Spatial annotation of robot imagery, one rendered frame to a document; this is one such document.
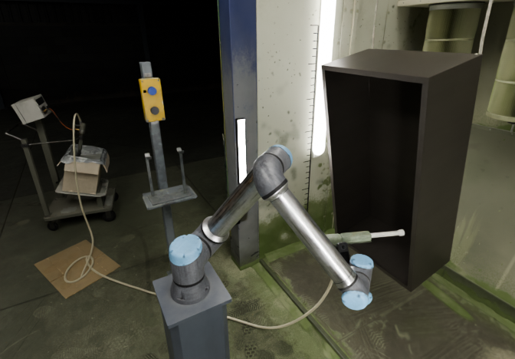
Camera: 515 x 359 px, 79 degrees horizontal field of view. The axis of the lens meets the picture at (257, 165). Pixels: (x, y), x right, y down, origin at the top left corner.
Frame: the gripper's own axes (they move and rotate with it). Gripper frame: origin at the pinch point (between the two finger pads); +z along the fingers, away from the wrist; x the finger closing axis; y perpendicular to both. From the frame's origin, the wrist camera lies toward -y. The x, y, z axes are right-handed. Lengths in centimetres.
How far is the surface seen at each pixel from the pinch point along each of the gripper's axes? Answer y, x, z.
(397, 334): 77, 42, 1
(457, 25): -96, 119, 95
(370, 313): 77, 32, 18
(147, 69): -89, -93, 73
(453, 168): -36, 57, -2
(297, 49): -91, 4, 93
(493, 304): 77, 114, 11
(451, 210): -10, 63, 2
